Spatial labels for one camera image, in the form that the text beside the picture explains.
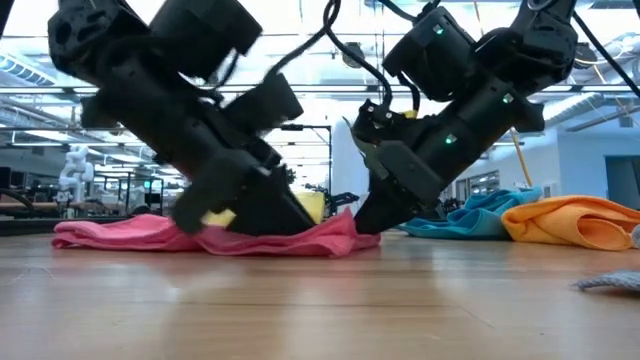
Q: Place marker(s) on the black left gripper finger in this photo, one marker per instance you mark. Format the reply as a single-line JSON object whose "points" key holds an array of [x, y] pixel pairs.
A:
{"points": [[275, 210]]}

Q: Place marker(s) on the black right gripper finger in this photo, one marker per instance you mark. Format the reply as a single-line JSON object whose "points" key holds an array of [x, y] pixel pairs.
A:
{"points": [[387, 210]]}

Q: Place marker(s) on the yellow translucent plastic bin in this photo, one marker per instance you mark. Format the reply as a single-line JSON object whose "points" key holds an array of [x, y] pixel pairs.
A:
{"points": [[310, 207]]}

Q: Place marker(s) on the blue microfiber towel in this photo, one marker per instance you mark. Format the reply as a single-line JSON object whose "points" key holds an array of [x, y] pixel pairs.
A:
{"points": [[470, 222]]}

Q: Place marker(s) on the pink microfiber towel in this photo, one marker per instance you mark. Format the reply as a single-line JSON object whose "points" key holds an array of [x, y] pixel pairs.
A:
{"points": [[125, 235]]}

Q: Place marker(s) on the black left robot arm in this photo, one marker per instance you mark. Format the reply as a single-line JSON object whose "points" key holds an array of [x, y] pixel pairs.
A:
{"points": [[125, 50]]}

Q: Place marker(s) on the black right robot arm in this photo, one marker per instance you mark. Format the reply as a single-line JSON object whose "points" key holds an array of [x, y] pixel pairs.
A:
{"points": [[500, 50]]}

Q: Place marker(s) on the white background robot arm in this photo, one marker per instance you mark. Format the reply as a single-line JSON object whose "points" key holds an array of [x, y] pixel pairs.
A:
{"points": [[75, 170]]}

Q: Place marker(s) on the orange microfiber towel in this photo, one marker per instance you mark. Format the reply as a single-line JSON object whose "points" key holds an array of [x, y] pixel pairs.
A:
{"points": [[575, 220]]}

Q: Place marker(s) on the grey microfiber towel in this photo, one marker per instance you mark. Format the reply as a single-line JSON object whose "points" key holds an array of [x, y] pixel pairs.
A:
{"points": [[610, 281]]}

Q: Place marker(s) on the yellow tape tag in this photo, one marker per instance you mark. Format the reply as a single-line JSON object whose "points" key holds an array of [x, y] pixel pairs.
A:
{"points": [[410, 114]]}

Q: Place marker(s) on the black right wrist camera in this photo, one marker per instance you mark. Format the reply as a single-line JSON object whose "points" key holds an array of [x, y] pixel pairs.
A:
{"points": [[385, 125]]}

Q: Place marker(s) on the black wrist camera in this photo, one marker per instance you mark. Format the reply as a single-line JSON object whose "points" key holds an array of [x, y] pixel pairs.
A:
{"points": [[265, 102], [385, 125]]}

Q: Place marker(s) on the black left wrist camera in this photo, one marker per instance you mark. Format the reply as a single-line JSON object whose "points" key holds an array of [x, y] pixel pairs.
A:
{"points": [[265, 102]]}

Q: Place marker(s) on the black background rig frame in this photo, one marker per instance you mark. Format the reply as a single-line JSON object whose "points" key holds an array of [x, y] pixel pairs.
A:
{"points": [[295, 127]]}

